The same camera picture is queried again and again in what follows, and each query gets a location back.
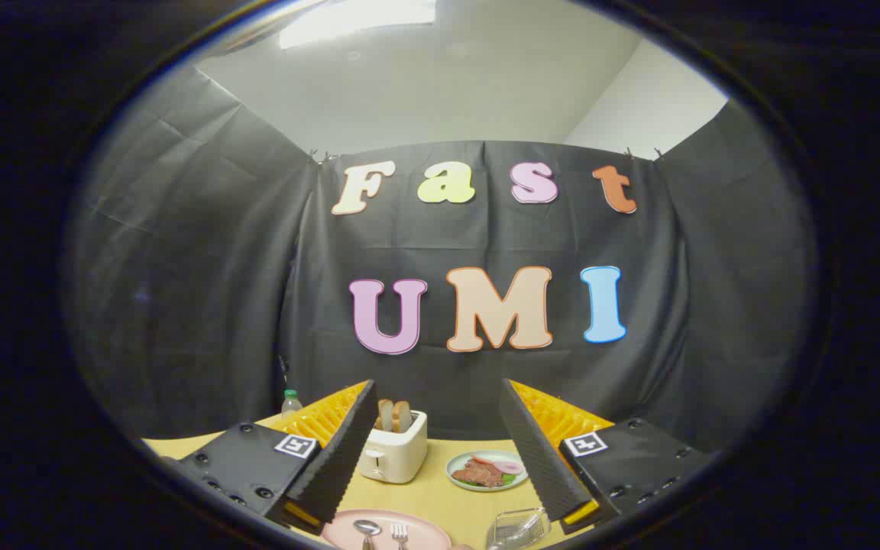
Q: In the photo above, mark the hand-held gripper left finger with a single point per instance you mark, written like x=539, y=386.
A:
x=341, y=458

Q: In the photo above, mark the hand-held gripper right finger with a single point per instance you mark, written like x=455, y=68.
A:
x=535, y=458

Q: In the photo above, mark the pink ham slice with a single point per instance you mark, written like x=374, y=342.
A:
x=509, y=467

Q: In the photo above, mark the cream white toaster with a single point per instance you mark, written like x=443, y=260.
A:
x=398, y=454

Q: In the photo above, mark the brown steak piece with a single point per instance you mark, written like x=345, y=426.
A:
x=477, y=473

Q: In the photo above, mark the toasted bread slice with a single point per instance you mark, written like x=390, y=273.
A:
x=402, y=417
x=385, y=416

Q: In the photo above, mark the clear plastic water bottle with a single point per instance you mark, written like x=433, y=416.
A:
x=291, y=403

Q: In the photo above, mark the pale green plate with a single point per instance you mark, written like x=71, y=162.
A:
x=461, y=482

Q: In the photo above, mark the pink round plate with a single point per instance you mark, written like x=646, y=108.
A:
x=425, y=535

